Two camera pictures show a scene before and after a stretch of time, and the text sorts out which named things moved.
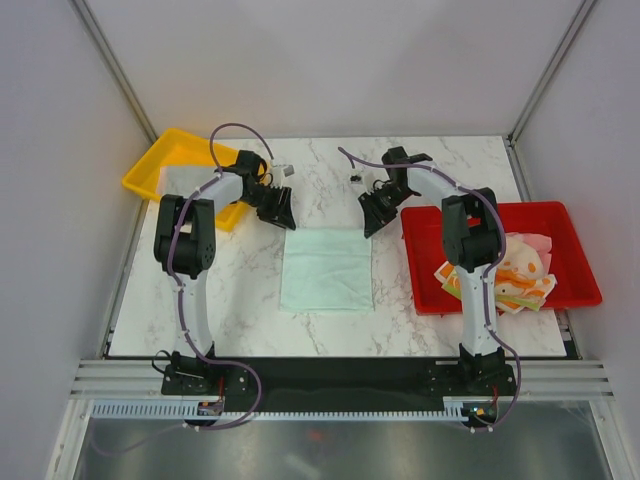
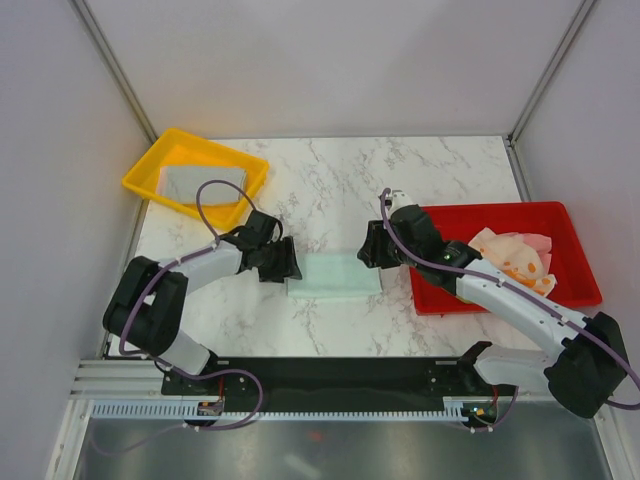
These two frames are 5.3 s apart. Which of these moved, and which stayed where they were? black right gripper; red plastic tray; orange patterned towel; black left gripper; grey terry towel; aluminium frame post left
Moved: black left gripper; black right gripper
Stayed: red plastic tray; grey terry towel; orange patterned towel; aluminium frame post left
